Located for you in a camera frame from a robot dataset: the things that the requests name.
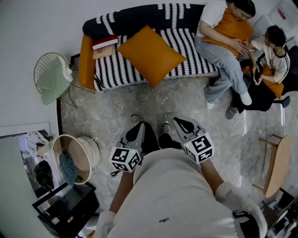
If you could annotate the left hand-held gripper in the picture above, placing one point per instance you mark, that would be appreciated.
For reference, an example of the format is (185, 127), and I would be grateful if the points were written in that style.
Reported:
(130, 141)

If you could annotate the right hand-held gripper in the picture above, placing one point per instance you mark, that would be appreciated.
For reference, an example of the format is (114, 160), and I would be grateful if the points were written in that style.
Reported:
(198, 145)

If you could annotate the orange square pillow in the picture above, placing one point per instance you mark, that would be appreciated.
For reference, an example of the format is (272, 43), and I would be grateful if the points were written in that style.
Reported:
(151, 55)

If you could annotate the orange sofa seat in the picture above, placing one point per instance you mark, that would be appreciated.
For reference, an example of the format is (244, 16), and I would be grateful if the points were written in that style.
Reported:
(86, 62)

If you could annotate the person's left forearm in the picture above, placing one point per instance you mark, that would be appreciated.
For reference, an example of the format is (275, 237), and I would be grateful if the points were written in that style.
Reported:
(122, 190)

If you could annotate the person's right forearm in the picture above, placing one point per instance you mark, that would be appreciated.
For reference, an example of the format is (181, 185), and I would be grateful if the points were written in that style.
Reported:
(210, 174)

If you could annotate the person's black trousers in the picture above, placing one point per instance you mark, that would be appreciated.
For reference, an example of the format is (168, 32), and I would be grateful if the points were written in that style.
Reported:
(150, 139)

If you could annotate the person's left shoe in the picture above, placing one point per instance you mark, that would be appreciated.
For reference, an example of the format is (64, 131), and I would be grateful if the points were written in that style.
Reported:
(137, 118)

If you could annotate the person's shoe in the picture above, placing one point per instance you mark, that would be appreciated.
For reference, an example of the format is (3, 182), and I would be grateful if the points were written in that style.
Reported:
(166, 127)
(137, 118)

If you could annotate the person's right shoe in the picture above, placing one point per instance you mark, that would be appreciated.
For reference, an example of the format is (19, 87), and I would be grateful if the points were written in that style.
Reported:
(166, 127)

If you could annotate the beige round basket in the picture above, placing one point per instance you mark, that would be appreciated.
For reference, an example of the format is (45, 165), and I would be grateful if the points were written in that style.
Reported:
(82, 153)

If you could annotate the person's white shirt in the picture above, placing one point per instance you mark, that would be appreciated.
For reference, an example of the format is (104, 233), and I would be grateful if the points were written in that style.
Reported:
(172, 197)

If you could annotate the teal cloth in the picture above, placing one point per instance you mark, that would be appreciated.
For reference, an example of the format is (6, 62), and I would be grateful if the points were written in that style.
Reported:
(67, 167)

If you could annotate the black white striped sofa throw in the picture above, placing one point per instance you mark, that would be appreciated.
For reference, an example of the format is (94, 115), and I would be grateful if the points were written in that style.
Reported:
(116, 69)

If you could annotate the wooden side table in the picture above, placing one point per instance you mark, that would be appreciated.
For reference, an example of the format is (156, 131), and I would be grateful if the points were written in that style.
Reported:
(278, 167)

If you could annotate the tan book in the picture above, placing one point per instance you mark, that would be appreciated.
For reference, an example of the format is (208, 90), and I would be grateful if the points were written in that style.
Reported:
(103, 52)

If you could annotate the white cloth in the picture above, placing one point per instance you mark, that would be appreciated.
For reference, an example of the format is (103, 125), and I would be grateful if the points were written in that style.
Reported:
(67, 69)

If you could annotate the pale green cloth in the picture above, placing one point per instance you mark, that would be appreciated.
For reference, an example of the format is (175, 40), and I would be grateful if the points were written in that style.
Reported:
(52, 83)

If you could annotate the leaning mirror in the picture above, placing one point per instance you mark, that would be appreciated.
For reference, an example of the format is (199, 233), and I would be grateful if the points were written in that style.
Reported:
(32, 158)

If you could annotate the red white book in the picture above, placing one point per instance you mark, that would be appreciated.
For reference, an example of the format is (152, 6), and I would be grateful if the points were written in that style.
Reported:
(104, 41)

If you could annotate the black equipment stand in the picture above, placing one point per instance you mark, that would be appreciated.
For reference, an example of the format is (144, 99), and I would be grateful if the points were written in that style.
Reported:
(281, 213)

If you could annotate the white air conditioner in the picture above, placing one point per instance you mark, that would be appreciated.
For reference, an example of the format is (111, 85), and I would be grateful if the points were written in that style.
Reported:
(274, 16)

